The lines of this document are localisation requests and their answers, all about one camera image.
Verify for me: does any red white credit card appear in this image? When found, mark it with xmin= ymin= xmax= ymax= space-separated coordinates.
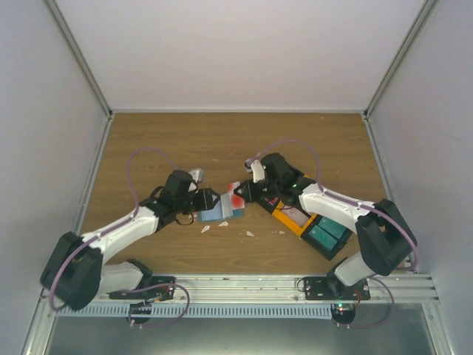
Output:
xmin=228 ymin=181 xmax=245 ymax=209

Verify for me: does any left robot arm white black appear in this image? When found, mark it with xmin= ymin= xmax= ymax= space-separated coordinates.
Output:
xmin=40 ymin=169 xmax=220 ymax=311

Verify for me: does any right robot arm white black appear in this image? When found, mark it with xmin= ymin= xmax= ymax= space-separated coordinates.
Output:
xmin=235 ymin=153 xmax=418 ymax=300

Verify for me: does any black card tray far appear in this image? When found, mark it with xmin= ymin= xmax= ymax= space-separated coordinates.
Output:
xmin=254 ymin=173 xmax=315 ymax=215

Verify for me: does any black card tray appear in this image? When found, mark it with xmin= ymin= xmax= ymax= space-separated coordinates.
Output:
xmin=301 ymin=215 xmax=352 ymax=260
xmin=254 ymin=173 xmax=315 ymax=215

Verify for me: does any orange card tray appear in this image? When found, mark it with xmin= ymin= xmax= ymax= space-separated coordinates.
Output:
xmin=272 ymin=202 xmax=317 ymax=237

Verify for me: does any pink white card in orange tray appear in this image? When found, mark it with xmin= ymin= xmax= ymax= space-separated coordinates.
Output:
xmin=281 ymin=206 xmax=314 ymax=227

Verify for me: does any black card tray near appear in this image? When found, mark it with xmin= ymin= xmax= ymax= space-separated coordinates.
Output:
xmin=301 ymin=215 xmax=352 ymax=260

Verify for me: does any teal credit card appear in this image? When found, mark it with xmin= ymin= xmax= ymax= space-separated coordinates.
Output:
xmin=309 ymin=217 xmax=350 ymax=251

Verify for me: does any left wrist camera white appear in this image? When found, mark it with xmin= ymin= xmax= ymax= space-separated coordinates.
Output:
xmin=188 ymin=168 xmax=204 ymax=183

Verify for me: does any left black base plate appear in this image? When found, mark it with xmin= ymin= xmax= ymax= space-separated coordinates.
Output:
xmin=109 ymin=276 xmax=176 ymax=301

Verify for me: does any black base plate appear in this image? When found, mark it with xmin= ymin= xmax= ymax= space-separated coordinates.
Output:
xmin=109 ymin=276 xmax=176 ymax=301
xmin=296 ymin=276 xmax=371 ymax=301

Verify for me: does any aluminium front rail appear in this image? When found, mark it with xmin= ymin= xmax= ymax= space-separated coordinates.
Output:
xmin=39 ymin=271 xmax=440 ymax=304

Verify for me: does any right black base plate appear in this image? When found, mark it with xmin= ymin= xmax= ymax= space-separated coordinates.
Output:
xmin=296 ymin=276 xmax=371 ymax=301

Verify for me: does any slotted grey cable duct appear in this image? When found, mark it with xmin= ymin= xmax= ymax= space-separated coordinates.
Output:
xmin=58 ymin=302 xmax=332 ymax=320

